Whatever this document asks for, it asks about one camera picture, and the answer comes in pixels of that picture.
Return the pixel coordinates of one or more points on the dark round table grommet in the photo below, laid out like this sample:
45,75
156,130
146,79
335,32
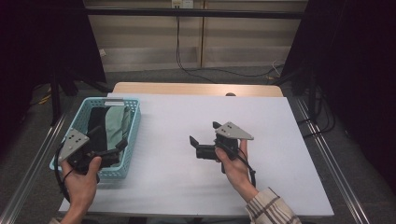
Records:
230,94

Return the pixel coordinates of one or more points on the turquoise plastic basket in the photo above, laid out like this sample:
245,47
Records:
132,130

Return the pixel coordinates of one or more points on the small white wall tag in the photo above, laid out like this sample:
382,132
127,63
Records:
102,52

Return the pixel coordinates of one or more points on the black stand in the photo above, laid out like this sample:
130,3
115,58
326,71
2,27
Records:
311,93
56,96

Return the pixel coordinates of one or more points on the black and green cloth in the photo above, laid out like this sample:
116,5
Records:
113,124

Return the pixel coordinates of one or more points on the black curtain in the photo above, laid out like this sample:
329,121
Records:
37,46
358,77

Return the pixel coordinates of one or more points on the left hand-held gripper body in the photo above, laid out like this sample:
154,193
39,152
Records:
74,143

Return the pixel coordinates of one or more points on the wooden table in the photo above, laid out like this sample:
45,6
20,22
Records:
186,88

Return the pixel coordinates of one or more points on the white table cover board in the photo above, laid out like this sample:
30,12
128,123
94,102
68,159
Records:
168,174

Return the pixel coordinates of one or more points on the person's left hand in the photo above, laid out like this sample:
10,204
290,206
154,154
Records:
81,189

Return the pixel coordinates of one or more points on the black horizontal bar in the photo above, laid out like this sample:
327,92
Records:
193,13

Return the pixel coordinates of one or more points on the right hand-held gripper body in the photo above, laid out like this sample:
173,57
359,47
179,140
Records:
232,132

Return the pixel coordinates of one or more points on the white wall socket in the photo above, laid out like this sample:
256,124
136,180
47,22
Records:
182,3

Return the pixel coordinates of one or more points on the metal floor rail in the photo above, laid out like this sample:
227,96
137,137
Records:
330,158
34,161

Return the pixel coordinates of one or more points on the person's right hand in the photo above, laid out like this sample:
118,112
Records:
238,174

